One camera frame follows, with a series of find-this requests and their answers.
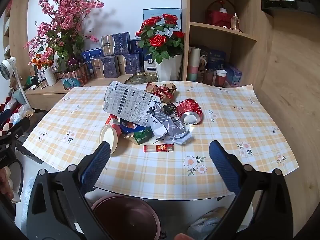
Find white blue emblem box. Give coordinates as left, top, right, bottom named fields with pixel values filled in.
left=143, top=51, right=157, bottom=72

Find red white small box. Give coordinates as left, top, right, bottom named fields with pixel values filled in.
left=105, top=114, right=122, bottom=130

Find crumpled red brown wrapper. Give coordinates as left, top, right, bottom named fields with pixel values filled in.
left=145, top=82, right=177, bottom=103

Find orange artificial flowers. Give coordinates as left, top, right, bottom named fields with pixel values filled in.
left=31, top=52, right=54, bottom=69

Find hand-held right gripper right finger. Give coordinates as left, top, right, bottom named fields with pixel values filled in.
left=207, top=140, right=293, bottom=240

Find brown drinking glass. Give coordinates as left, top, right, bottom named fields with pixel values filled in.
left=203, top=69, right=215, bottom=85

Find black snack wrapper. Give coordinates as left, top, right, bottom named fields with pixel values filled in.
left=162, top=102, right=178, bottom=117

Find teal round tin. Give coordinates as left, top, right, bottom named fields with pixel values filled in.
left=61, top=76, right=87, bottom=90

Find light blue tall box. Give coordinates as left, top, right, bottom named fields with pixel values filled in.
left=142, top=8, right=182, bottom=30

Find dark blue carton box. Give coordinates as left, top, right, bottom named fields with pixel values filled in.
left=119, top=118, right=148, bottom=137

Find yellow plaid floral tablecloth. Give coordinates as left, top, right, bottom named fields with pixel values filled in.
left=22, top=80, right=300, bottom=201

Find red artificial rose plant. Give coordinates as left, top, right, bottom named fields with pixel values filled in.
left=135, top=14, right=185, bottom=64

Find crushed red soda can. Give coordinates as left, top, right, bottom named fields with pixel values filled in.
left=176, top=99, right=204, bottom=125

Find moon pattern box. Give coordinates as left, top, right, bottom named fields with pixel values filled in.
left=199, top=46, right=209, bottom=70

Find white printed plastic package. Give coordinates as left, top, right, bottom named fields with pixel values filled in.
left=103, top=81, right=162, bottom=126

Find white desk fan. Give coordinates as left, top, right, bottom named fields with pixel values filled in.
left=0, top=56, right=34, bottom=110

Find blue marbled gift box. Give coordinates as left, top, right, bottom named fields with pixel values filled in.
left=117, top=53, right=144, bottom=75
left=90, top=55, right=121, bottom=78
left=101, top=32, right=131, bottom=56

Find wooden low cabinet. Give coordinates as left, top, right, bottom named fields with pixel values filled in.
left=25, top=74, right=133, bottom=110

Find cream plastic lid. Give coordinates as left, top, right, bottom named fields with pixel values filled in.
left=99, top=124, right=119, bottom=155

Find plain dark blue box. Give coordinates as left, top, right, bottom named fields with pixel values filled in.
left=130, top=39, right=145, bottom=55

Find clear perfume bottle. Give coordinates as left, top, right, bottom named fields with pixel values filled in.
left=230, top=12, right=239, bottom=30

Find dark blue printed box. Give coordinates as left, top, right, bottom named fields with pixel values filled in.
left=207, top=49, right=227, bottom=70

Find brown plastic trash bin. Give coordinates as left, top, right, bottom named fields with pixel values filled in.
left=91, top=195, right=163, bottom=240

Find crumpled grey white paper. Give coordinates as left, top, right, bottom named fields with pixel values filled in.
left=146, top=102, right=193, bottom=145

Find fuzzy grey clothing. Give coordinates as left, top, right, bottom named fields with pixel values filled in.
left=187, top=206, right=228, bottom=240

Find stack of pastel paper cups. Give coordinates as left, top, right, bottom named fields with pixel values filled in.
left=188, top=46, right=201, bottom=82

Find white ribbed vase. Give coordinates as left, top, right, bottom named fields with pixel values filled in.
left=44, top=66, right=57, bottom=87

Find red gift basket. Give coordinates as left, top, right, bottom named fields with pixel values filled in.
left=205, top=0, right=237, bottom=27

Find wooden side shelving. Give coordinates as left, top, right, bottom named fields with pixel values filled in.
left=2, top=0, right=34, bottom=58

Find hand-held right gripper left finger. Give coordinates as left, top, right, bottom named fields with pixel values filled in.
left=26, top=141, right=112, bottom=240

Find striped planter box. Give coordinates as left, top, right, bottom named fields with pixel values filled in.
left=58, top=62, right=92, bottom=82

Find person's left hand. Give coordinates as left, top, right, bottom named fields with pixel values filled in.
left=0, top=166, right=21, bottom=203

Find red paper cup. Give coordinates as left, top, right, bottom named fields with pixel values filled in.
left=215, top=69, right=227, bottom=88

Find row of small bottles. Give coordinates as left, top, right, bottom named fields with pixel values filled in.
left=27, top=76, right=48, bottom=90

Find small blue carton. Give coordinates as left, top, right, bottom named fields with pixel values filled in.
left=226, top=66, right=243, bottom=87

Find gold leaf-shaped tray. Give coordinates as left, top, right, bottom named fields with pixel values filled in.
left=124, top=72, right=158, bottom=85

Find pink artificial blossom plant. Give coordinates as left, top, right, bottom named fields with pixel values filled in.
left=24, top=0, right=104, bottom=74

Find white faceted flower pot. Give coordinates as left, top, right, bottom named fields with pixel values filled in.
left=153, top=54, right=183, bottom=82

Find red patterned cloth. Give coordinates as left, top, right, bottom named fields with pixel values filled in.
left=0, top=97, right=25, bottom=133

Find green crushed carton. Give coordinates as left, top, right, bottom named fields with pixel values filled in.
left=124, top=127, right=154, bottom=146

